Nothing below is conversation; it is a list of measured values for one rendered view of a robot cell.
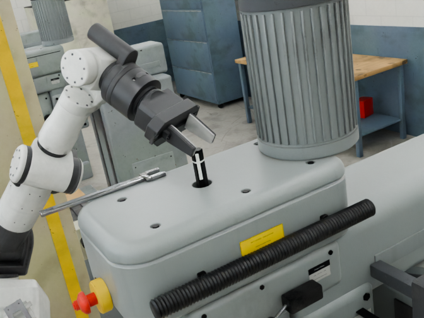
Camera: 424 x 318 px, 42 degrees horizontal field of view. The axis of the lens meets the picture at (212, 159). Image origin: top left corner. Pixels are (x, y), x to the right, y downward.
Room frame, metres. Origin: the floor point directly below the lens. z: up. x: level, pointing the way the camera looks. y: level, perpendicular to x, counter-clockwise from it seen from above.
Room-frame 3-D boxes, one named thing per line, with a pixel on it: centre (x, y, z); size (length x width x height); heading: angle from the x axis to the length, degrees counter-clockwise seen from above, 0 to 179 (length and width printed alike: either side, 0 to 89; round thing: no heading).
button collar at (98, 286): (0.83, 0.23, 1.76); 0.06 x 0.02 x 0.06; 27
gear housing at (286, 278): (0.95, -0.01, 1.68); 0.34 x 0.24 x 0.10; 117
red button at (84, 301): (0.82, 0.25, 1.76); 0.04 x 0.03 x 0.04; 27
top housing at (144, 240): (0.94, 0.01, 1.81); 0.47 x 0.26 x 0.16; 117
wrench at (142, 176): (0.97, 0.21, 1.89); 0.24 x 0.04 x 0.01; 116
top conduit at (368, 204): (0.82, -0.07, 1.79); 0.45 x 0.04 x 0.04; 117
